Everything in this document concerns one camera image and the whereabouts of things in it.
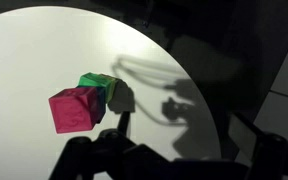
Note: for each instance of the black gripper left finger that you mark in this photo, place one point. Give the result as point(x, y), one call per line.
point(117, 153)

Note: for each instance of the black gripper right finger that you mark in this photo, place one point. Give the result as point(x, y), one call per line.
point(270, 156)

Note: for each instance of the pink cube block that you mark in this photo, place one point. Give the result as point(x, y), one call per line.
point(72, 111)

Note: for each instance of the blue cube block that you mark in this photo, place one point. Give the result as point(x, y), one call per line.
point(100, 103)

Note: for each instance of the yellow-green cube block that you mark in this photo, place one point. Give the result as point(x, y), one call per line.
point(111, 86)

